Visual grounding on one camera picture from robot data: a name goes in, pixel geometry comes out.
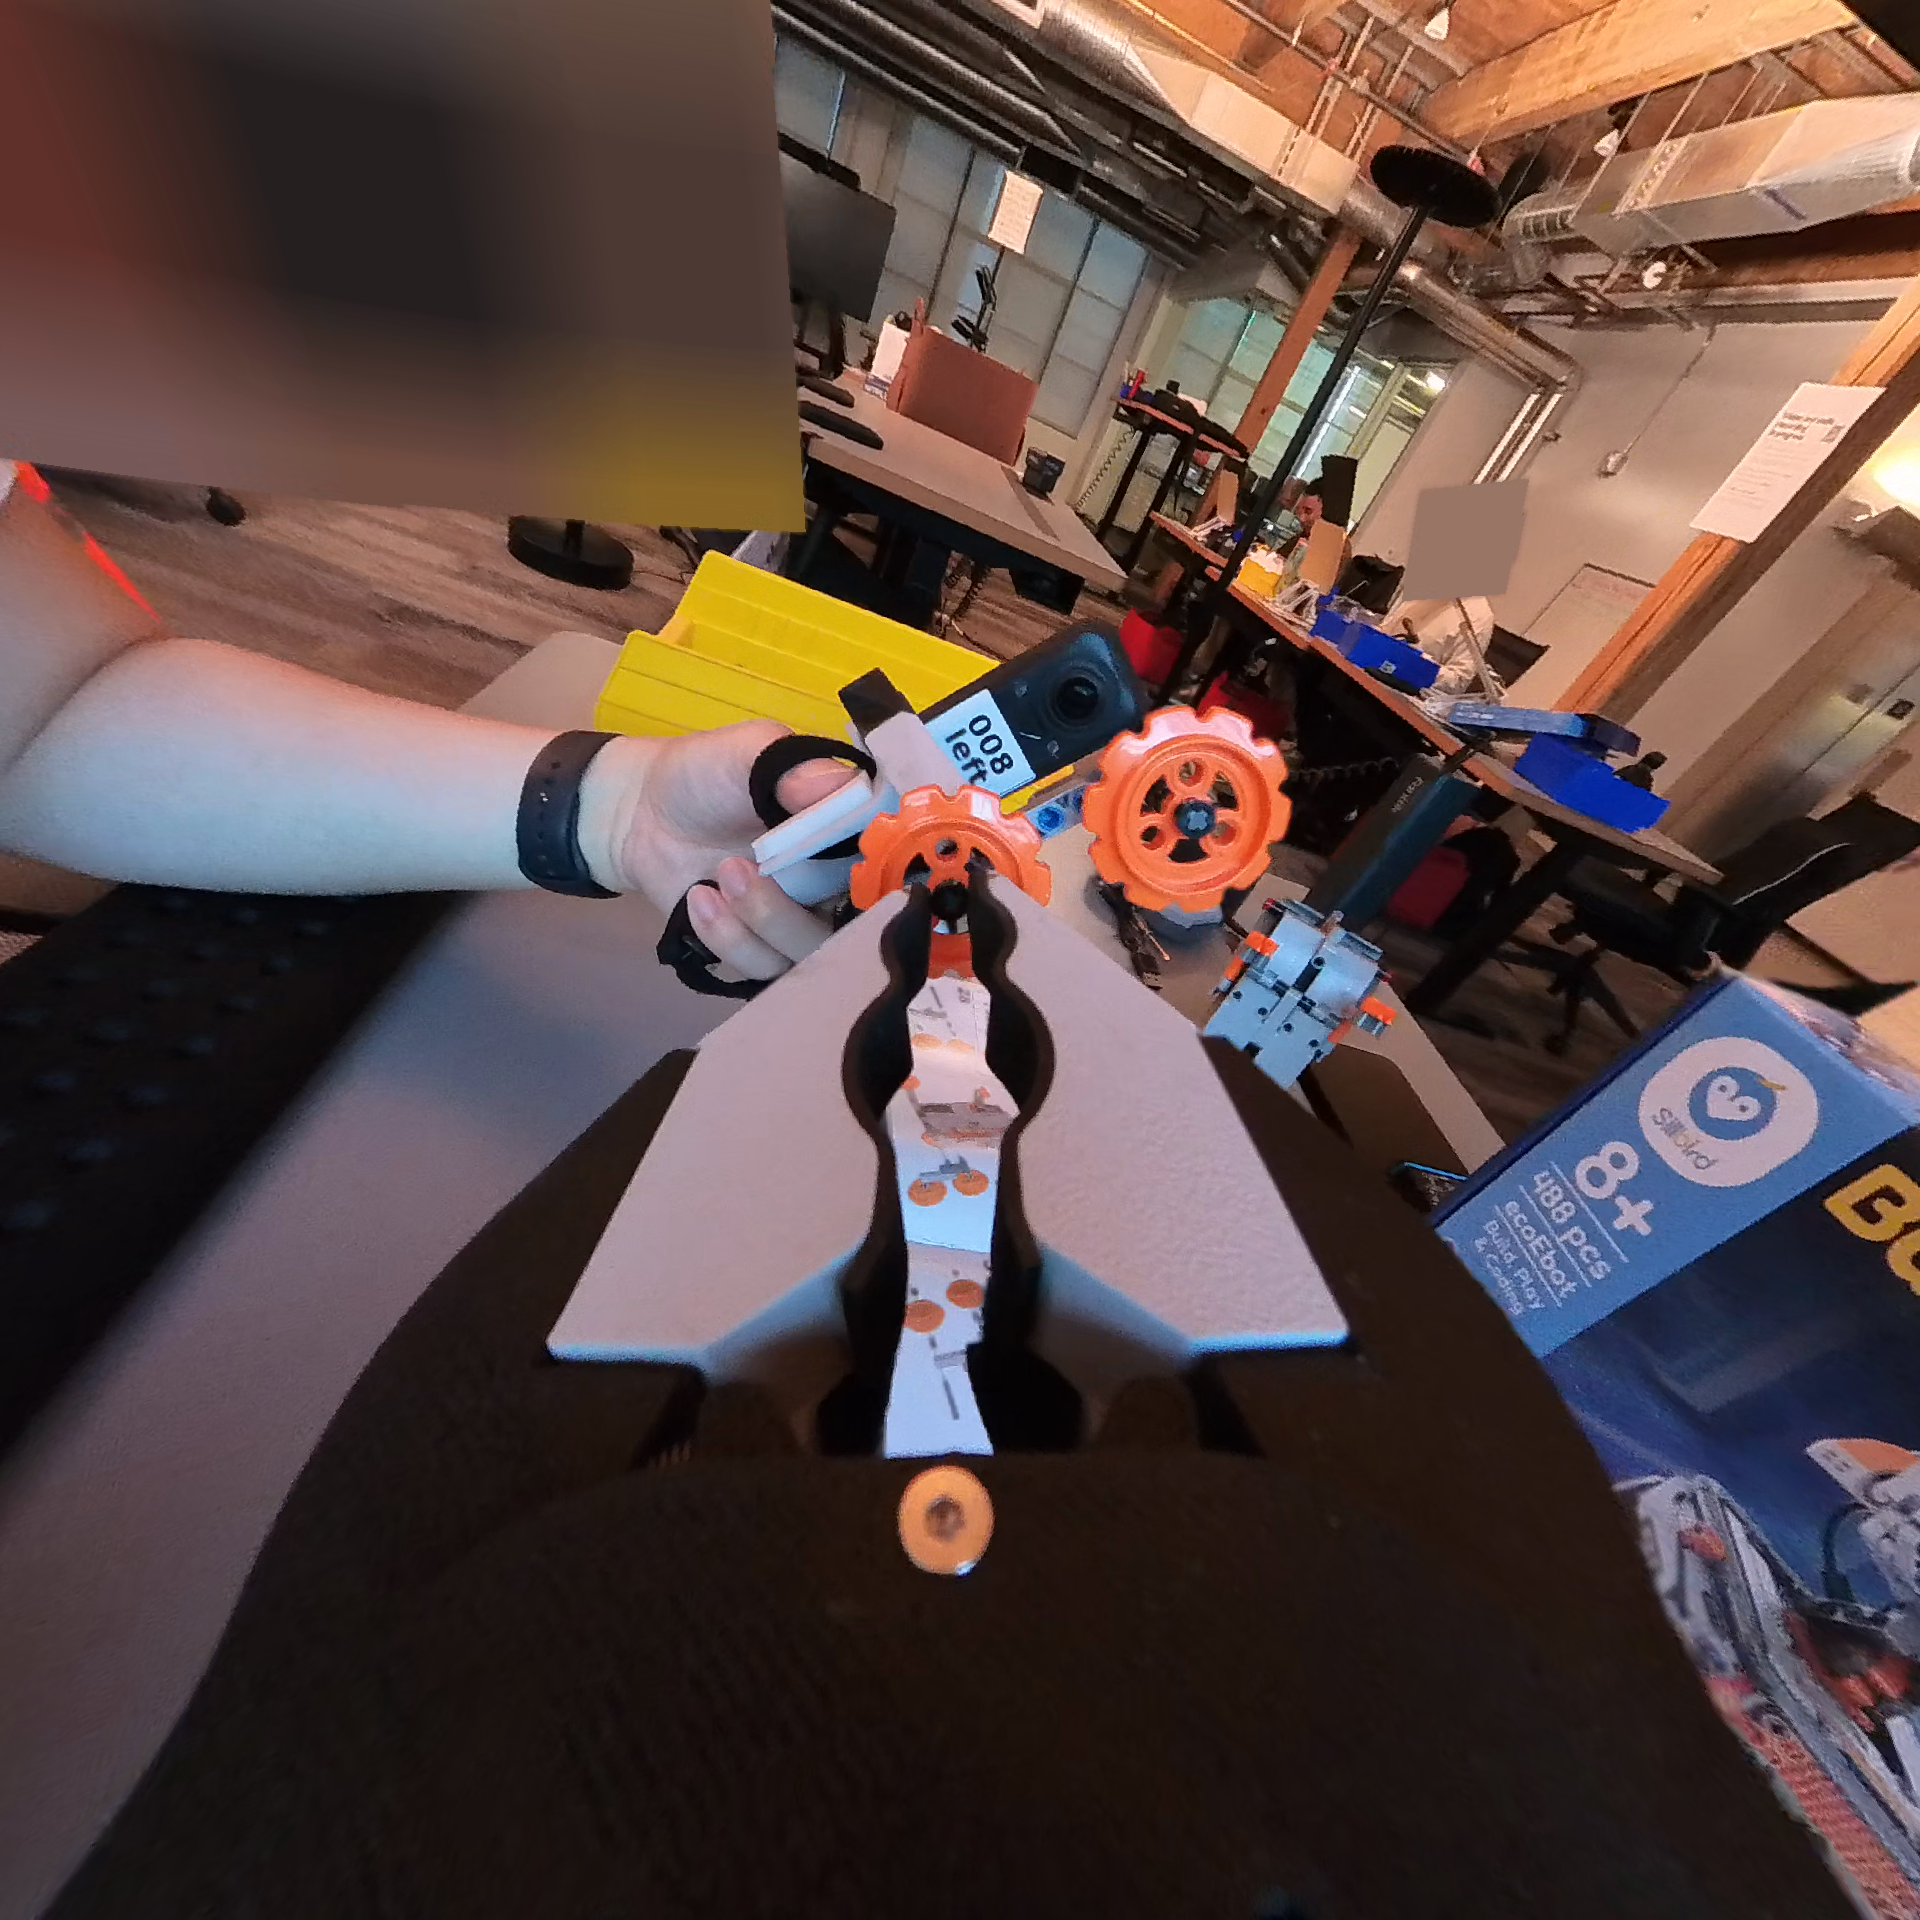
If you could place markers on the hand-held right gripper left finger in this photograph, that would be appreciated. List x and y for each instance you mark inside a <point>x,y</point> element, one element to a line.
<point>721,1201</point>

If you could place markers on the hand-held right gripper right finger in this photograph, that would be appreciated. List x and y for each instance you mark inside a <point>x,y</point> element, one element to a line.
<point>1171,1201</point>

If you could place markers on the large orange toy gear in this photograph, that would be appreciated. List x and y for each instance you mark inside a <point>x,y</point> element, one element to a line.
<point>1140,782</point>

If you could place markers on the grey toy beam blue pins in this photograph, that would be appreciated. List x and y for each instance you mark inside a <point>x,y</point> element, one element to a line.
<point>1060,811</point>

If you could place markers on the small orange toy gear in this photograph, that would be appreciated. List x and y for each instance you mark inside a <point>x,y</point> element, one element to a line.
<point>901,840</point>

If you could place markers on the person's left forearm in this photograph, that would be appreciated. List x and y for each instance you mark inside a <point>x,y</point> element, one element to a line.
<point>301,764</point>

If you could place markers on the dark standing desk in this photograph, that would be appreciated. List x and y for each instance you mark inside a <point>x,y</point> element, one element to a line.
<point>1179,422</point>

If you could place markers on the grey desk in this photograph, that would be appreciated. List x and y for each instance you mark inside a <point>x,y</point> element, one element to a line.
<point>449,1081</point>

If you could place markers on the person's left hand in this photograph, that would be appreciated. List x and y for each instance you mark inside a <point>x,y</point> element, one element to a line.
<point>676,818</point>

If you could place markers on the red bag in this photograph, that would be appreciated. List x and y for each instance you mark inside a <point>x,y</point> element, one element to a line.
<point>1149,645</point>
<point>1439,889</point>

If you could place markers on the grey background table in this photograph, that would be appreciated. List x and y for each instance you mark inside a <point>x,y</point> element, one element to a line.
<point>961,490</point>

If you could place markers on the white instruction booklet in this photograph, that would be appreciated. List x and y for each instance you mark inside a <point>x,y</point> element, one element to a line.
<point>944,1201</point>

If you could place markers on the grey toy block assembly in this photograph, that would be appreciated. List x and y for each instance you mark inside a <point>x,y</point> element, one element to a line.
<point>1290,992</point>

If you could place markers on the brown cardboard box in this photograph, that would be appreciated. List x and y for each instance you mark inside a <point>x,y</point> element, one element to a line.
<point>969,398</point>

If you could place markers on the yellow storage bin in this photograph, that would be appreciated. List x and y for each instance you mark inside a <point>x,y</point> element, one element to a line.
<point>752,659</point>

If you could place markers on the blue parts bin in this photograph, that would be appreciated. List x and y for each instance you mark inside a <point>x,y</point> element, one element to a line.
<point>1372,645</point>
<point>1592,784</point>

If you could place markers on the black keyboard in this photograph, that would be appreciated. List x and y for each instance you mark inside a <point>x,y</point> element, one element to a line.
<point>840,426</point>

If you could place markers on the dark blue case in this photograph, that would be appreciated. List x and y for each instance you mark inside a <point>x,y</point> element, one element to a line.
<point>1395,825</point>

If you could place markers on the black wristband watch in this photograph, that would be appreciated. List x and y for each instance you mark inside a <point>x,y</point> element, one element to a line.
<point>565,818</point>

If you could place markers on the long wooden table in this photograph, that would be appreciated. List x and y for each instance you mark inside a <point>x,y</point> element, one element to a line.
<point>1470,750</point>

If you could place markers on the white window paper sheet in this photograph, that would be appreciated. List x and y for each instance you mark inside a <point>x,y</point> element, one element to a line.
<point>1017,212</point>

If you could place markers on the black floor lamp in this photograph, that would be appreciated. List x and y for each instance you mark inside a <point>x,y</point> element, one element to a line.
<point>1372,308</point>

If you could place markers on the black computer monitor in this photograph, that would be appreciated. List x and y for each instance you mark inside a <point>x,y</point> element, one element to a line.
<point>837,232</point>

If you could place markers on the flat blue tray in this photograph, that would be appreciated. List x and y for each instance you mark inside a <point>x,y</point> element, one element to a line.
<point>1562,733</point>

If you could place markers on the black round stand base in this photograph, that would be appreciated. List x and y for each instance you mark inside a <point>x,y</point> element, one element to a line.
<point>571,553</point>

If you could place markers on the white whiteboard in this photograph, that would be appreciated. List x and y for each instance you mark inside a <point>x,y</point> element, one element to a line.
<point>1592,609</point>

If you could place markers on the blue toy kit box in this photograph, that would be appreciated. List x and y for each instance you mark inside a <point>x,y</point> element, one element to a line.
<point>1724,1351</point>

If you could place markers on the black dotted mat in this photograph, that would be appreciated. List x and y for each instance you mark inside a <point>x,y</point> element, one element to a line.
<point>151,1081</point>

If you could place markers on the black office chair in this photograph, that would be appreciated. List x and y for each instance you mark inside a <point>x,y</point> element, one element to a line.
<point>1771,887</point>

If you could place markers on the white wall poster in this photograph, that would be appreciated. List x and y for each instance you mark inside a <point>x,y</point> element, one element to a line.
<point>1786,460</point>

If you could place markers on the silver air duct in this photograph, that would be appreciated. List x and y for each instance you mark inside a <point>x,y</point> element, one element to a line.
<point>1724,173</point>

